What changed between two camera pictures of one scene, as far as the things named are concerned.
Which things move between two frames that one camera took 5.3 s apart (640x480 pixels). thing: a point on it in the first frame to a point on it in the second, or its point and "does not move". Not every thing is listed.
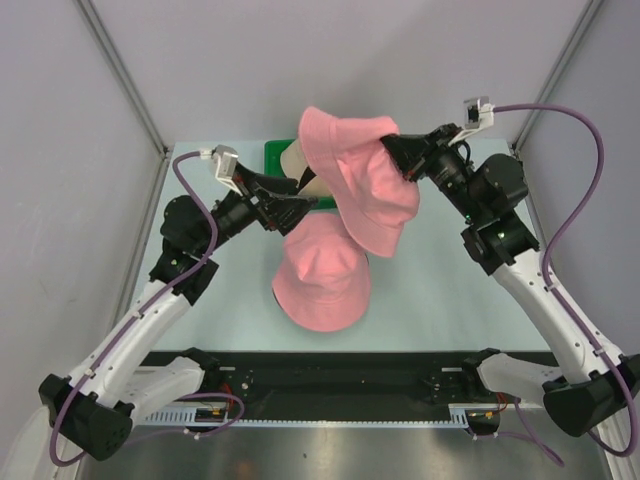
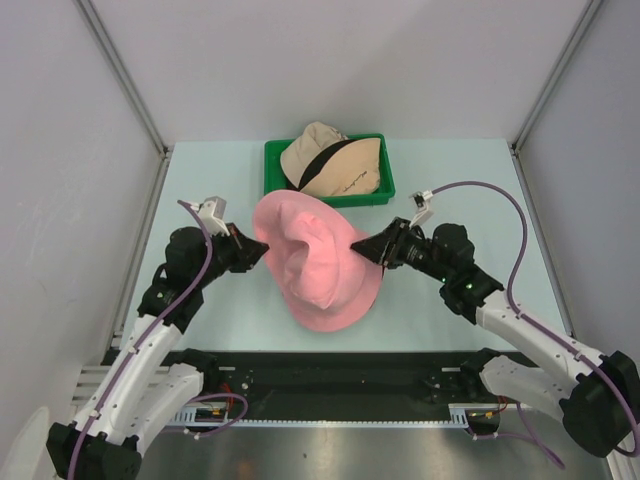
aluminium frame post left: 124,75 does not move
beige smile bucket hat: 294,164 to 300,152
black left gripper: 282,212 to 246,250
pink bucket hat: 371,197 to 310,252
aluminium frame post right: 532,117 does not move
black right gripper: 419,153 to 385,247
